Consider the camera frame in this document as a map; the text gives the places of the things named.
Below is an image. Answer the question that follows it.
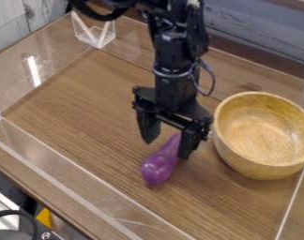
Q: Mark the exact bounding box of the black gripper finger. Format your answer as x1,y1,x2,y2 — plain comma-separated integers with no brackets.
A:
136,111,160,144
178,127,202,159

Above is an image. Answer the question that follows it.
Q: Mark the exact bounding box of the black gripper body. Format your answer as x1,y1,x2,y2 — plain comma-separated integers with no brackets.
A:
131,69,212,140

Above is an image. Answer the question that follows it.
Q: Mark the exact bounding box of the purple toy eggplant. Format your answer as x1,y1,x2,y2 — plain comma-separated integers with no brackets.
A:
140,133,180,186

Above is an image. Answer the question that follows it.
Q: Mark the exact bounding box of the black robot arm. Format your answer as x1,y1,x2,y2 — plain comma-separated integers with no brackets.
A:
69,0,212,159

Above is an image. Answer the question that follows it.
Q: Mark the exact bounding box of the brown wooden bowl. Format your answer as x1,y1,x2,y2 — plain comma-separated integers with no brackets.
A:
212,92,304,180

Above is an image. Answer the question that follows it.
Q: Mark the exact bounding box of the yellow black device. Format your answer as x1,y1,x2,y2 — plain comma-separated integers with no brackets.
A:
32,207,90,240

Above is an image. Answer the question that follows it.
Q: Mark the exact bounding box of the clear acrylic corner bracket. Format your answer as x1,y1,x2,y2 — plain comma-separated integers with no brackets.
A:
71,12,115,49

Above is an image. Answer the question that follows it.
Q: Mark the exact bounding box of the clear acrylic tray wall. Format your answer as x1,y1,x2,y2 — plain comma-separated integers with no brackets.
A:
0,114,194,240

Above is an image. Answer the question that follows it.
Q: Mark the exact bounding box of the black cable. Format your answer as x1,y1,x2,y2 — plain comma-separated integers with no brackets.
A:
0,209,39,240

